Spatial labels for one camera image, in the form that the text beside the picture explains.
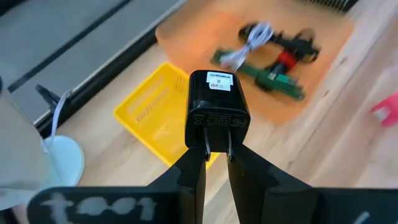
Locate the black slotted plastic bin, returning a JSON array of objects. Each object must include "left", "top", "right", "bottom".
[{"left": 306, "top": 0, "right": 359, "bottom": 14}]

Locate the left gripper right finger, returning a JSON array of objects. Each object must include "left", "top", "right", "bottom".
[{"left": 226, "top": 142, "right": 313, "bottom": 224}]

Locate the grey braided cable bundle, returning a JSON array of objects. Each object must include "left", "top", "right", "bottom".
[{"left": 218, "top": 21, "right": 275, "bottom": 72}]

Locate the orange translucent plastic bin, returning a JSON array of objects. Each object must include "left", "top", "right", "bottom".
[{"left": 154, "top": 0, "right": 356, "bottom": 126}]

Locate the green circuit board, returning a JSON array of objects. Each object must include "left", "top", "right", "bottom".
[{"left": 210, "top": 48, "right": 306, "bottom": 101}]

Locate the small pink box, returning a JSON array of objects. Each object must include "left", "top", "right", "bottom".
[{"left": 369, "top": 92, "right": 398, "bottom": 128}]

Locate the black cable with red tie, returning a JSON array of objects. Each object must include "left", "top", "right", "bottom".
[{"left": 264, "top": 27, "right": 322, "bottom": 82}]

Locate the black aluminium table frame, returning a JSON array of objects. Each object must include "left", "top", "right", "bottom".
[{"left": 34, "top": 26, "right": 159, "bottom": 138}]

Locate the yellow plastic bin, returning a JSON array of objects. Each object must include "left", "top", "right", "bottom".
[{"left": 113, "top": 62, "right": 220, "bottom": 169}]

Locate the black power adapter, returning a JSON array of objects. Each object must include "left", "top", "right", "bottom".
[{"left": 184, "top": 69, "right": 251, "bottom": 163}]

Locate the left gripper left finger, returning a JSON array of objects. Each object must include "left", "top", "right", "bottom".
[{"left": 147, "top": 145, "right": 208, "bottom": 224}]

